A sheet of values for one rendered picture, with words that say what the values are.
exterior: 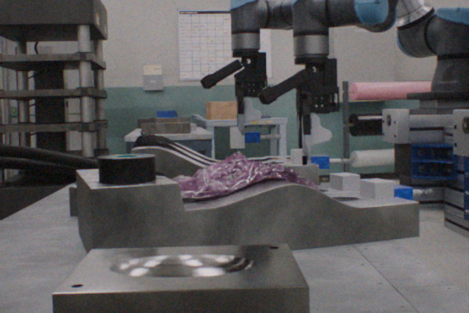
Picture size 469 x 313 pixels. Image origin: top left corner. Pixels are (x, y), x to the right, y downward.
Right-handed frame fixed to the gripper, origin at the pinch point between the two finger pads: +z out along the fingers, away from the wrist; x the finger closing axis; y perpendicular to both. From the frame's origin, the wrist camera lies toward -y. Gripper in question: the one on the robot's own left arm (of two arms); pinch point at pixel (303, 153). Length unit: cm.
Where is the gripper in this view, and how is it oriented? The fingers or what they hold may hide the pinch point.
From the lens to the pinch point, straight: 130.1
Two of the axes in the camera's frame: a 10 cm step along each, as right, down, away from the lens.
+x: -0.2, -0.5, 10.0
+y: 10.0, -0.3, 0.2
